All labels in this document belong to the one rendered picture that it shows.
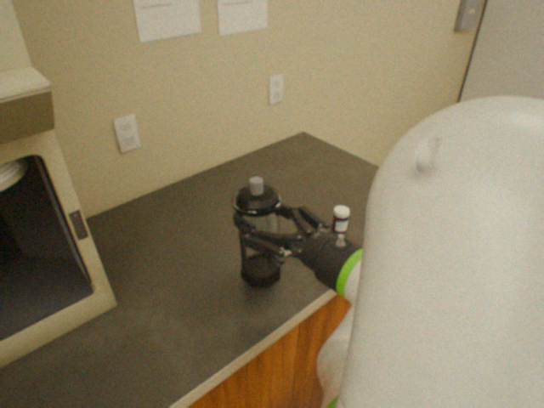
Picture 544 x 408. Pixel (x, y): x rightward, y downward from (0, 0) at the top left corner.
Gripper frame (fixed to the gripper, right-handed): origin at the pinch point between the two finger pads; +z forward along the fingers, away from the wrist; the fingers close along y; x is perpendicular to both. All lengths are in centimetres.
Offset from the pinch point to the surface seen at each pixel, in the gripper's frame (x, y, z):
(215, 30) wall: -32, -30, 57
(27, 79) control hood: -36.1, 33.7, 4.7
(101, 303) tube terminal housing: 16.7, 34.9, 17.9
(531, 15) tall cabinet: -21, -247, 26
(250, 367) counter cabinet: 35.7, 12.4, -7.3
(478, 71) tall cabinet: 18, -247, 52
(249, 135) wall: 10, -43, 61
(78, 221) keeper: -6.9, 32.9, 15.4
